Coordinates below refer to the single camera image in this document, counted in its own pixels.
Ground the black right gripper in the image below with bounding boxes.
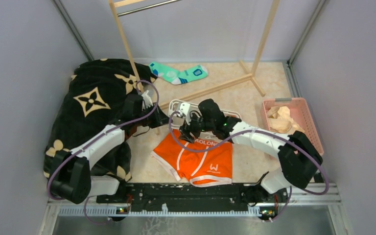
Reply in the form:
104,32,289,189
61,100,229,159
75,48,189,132
178,111,215,143

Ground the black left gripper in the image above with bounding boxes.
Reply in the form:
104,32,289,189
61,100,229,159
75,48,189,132
135,102,173,129

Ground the white plastic clip hanger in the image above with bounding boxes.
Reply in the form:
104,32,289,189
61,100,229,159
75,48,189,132
168,99,242,129

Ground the orange underwear white trim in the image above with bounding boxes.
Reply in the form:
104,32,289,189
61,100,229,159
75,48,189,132
151,129,233,188

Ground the pink perforated plastic basket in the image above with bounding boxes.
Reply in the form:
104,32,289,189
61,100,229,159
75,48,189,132
260,97,324,156

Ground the wooden drying rack frame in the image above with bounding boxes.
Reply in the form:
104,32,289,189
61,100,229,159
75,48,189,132
108,0,281,136

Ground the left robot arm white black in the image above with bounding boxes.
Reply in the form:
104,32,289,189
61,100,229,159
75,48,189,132
47,94,169,204

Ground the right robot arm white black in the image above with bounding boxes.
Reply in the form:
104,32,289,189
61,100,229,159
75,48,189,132
171,99,323,202

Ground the green patterned sock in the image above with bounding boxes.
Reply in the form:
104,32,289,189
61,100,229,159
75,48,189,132
148,62,209,85

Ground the black floral blanket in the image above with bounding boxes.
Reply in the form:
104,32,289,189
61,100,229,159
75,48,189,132
43,58,143,178

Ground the beige cloth in basket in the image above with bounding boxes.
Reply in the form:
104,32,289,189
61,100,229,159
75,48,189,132
266,106,305,134

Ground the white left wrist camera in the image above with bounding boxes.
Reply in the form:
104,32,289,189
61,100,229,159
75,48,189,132
141,90,154,110

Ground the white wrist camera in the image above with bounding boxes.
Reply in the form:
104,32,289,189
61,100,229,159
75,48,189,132
176,102,191,124
141,90,154,110

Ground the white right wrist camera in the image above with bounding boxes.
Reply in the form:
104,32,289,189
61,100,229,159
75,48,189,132
176,102,191,124

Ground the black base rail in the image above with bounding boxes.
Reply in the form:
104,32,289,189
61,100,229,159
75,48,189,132
96,183,288,220

